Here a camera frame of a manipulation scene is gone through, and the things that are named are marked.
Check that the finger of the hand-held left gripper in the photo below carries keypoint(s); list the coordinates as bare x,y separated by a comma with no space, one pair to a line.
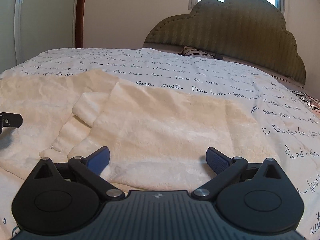
12,120

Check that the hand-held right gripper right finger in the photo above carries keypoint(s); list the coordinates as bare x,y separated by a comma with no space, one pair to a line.
217,158

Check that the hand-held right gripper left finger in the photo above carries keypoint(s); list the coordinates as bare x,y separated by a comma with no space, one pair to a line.
99,158

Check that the cream fluffy blanket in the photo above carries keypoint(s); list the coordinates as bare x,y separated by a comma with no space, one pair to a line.
160,130

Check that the white script-print blanket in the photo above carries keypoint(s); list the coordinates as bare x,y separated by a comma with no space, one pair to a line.
212,77

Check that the small black device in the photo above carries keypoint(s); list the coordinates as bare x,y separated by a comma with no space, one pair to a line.
218,56

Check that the white wardrobe with flower decals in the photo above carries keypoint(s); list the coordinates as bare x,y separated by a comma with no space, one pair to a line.
42,20

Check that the patterned bed sheet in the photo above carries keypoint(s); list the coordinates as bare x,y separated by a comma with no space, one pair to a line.
310,101

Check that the striped patterned pillow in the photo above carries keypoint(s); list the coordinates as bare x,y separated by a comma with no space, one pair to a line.
195,51

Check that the olive upholstered headboard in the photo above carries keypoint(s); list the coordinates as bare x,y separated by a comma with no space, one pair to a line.
225,27

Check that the brown wooden door frame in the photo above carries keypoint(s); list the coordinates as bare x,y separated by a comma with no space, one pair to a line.
81,15

